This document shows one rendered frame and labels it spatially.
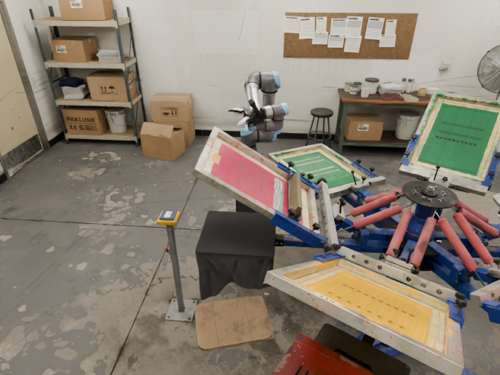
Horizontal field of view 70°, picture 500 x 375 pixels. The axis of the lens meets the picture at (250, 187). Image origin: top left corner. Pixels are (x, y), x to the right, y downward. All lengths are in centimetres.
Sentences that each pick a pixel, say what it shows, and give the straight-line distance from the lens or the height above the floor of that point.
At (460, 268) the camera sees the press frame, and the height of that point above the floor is 104.
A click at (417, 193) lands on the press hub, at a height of 131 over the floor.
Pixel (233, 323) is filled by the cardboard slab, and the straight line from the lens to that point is 303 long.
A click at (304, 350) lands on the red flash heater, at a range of 159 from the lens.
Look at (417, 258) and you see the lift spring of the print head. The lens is 208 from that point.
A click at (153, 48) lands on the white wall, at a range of 607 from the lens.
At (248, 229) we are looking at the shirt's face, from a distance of 237.
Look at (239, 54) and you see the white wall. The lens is 578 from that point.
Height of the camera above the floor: 240
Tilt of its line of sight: 31 degrees down
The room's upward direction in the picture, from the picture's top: straight up
